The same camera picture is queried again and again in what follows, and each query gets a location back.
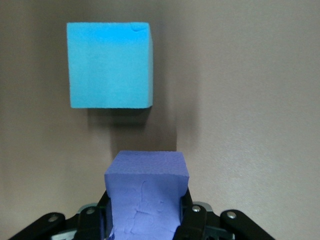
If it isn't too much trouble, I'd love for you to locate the brown paper table cover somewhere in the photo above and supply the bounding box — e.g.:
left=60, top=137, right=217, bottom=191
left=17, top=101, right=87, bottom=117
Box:
left=0, top=0, right=320, bottom=240

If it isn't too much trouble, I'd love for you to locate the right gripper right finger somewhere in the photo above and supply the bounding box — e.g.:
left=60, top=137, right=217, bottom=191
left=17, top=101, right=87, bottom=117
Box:
left=174, top=188, right=276, bottom=240

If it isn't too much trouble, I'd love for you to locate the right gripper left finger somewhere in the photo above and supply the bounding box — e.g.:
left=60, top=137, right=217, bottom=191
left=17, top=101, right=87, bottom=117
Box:
left=9, top=191, right=113, bottom=240

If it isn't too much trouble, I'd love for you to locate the blue foam cube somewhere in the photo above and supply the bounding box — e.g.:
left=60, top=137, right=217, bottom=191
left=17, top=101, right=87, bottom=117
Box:
left=66, top=21, right=154, bottom=110

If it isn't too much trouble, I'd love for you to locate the purple foam cube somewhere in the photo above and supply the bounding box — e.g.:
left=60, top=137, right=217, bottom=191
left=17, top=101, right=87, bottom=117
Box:
left=104, top=150, right=190, bottom=240

